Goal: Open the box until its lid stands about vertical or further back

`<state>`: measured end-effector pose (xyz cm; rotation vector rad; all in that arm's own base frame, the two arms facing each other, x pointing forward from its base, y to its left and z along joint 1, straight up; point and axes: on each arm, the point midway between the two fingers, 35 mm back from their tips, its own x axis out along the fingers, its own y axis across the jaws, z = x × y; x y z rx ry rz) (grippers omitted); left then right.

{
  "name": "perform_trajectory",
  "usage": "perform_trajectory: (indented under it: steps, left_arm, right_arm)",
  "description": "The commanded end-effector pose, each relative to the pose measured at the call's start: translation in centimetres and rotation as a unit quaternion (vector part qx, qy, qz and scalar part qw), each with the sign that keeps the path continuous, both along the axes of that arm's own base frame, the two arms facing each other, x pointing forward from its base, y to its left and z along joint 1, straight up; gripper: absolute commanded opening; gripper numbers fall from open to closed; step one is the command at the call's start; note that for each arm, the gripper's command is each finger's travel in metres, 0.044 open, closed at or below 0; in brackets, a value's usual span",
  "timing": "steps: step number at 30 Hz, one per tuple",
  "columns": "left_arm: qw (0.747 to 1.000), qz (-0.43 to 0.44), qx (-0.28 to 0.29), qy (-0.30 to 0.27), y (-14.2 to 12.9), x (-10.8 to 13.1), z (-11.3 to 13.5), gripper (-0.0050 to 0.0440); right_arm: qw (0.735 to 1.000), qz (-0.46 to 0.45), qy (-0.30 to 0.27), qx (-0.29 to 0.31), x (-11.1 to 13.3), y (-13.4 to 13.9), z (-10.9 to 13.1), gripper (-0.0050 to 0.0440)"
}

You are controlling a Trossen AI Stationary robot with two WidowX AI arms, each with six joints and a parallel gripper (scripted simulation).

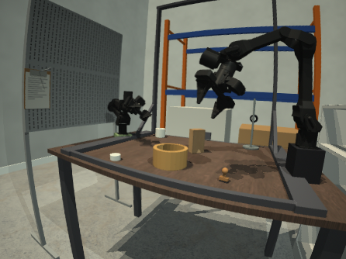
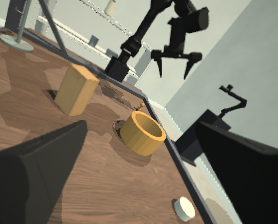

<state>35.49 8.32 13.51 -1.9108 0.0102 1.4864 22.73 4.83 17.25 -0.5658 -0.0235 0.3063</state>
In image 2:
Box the brown cardboard box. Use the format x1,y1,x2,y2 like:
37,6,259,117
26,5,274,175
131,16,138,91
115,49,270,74
54,64,100,117

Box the white short cylinder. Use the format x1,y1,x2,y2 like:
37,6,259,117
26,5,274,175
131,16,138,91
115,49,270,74
174,197,195,221

